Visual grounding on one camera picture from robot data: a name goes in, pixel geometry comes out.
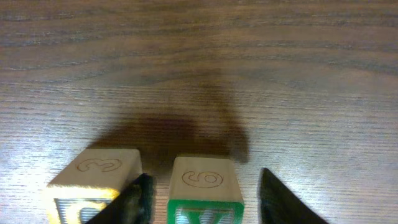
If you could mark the green V letter block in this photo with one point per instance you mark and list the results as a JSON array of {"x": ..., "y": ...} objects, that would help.
[{"x": 204, "y": 190}]

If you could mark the yellow C letter block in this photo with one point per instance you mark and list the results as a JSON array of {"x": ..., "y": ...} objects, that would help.
[{"x": 90, "y": 183}]

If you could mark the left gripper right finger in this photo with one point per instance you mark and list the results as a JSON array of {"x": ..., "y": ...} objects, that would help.
[{"x": 278, "y": 205}]

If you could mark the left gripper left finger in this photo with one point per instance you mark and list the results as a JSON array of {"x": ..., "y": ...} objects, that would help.
[{"x": 132, "y": 206}]

